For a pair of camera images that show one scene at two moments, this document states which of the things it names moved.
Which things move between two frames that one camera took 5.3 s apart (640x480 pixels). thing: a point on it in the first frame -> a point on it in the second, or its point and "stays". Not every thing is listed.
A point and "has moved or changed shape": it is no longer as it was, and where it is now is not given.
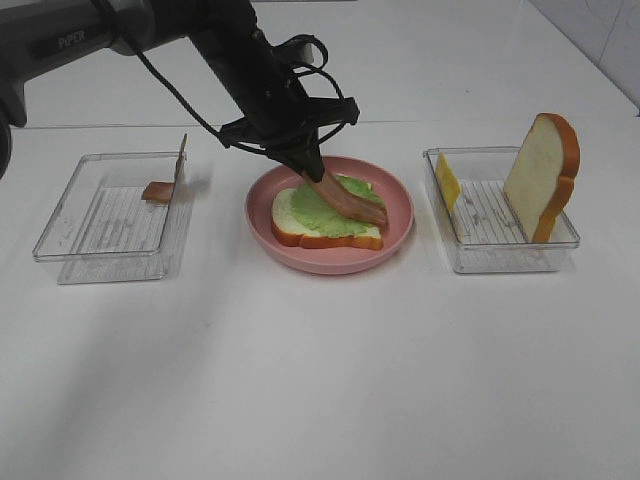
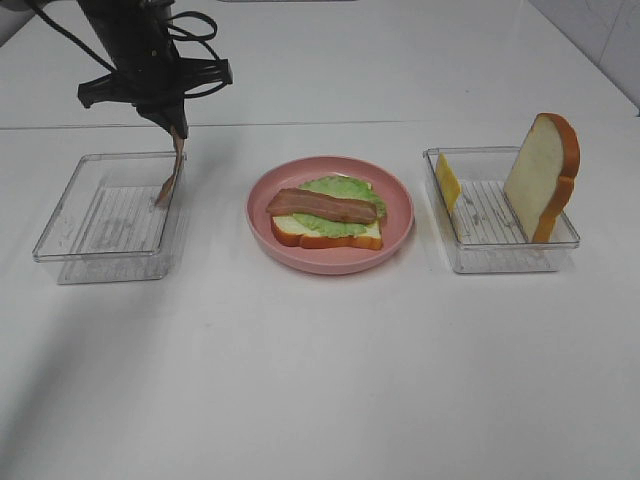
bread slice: x=287 y=233 stays
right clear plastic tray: x=481 y=232 stays
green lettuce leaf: x=321 y=217 stays
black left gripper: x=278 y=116 -> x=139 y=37
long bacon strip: x=362 y=208 -> x=300 y=201
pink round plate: x=331 y=260 stays
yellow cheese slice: x=448 y=182 stays
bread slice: x=542 y=173 stays
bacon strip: x=164 y=191 has moved or changed shape
